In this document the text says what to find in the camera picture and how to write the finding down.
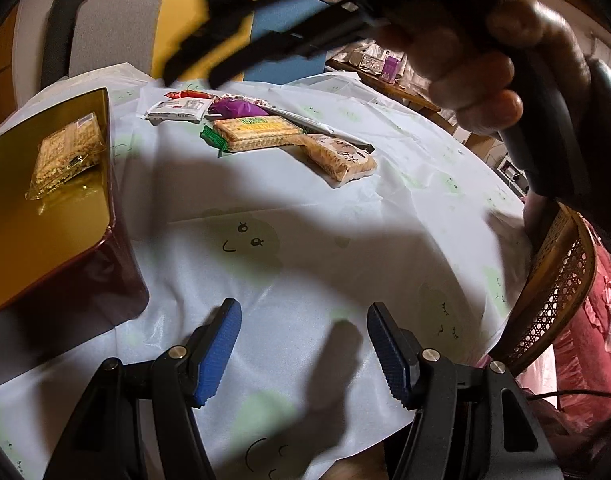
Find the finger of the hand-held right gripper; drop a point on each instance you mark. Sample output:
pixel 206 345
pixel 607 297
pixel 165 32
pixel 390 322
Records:
pixel 285 45
pixel 205 45

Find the blue cushion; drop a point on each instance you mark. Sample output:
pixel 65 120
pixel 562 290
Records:
pixel 285 67

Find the red snack packet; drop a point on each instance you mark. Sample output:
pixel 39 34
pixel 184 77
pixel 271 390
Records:
pixel 188 94

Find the clear cookie packet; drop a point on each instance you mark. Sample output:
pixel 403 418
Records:
pixel 338 157

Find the small silver box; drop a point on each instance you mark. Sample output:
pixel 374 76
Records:
pixel 370 62

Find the pink flowered snack packet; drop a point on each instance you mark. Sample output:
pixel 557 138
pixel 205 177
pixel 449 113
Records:
pixel 310 120

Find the white snack packet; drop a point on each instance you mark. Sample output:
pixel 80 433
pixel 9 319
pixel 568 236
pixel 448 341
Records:
pixel 178 110

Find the pink cloth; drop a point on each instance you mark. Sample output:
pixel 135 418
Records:
pixel 600 340

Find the cardboard box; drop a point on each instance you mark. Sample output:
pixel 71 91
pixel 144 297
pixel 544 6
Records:
pixel 480 145

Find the person's right hand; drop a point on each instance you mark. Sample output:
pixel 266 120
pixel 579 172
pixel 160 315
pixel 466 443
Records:
pixel 465 80

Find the grey office chair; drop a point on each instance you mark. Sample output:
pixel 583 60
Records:
pixel 115 30

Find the wicker chair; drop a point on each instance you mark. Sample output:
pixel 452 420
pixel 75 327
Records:
pixel 560 280

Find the wooden side table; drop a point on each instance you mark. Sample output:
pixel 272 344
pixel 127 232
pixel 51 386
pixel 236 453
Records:
pixel 410 97

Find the purple snack packet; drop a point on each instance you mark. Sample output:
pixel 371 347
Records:
pixel 238 108

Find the clear cracker packet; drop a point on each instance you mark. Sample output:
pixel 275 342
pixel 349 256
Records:
pixel 65 155

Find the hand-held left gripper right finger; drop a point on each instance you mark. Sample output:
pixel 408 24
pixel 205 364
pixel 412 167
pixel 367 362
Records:
pixel 391 355

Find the yellow cushion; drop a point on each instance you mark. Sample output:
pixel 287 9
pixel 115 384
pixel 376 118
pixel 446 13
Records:
pixel 180 15

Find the green cracker packet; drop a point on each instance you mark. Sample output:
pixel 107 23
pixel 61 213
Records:
pixel 255 132

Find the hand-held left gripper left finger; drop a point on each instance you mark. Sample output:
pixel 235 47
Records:
pixel 216 355

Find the white cloud-print tablecloth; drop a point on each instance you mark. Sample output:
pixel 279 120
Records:
pixel 285 260

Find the small purple box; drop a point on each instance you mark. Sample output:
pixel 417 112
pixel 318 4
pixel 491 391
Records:
pixel 391 67

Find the dark red gold-lined box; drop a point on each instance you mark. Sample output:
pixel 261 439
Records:
pixel 15 240

